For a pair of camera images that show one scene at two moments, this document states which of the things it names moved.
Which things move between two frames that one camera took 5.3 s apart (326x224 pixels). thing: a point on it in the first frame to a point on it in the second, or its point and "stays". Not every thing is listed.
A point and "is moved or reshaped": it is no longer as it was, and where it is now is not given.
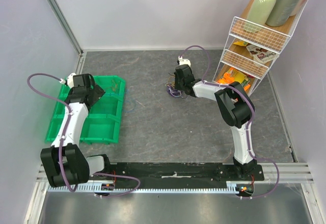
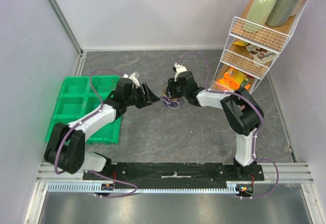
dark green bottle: [285, 3] stays
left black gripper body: [97, 92] to [137, 97]
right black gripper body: [179, 83] stays
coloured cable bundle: [171, 89] is moved or reshaped
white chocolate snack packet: [261, 56] stays
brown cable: [114, 85] stays
